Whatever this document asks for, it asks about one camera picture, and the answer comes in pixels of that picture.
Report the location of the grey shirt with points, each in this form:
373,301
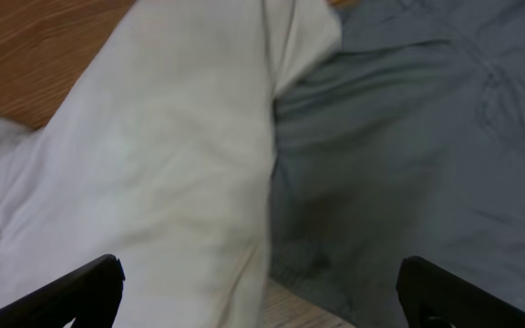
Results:
409,140

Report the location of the beige cotton shorts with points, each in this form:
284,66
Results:
161,155

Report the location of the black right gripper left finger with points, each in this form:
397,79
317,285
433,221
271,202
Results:
88,297

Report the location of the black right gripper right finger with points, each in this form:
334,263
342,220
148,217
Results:
433,297

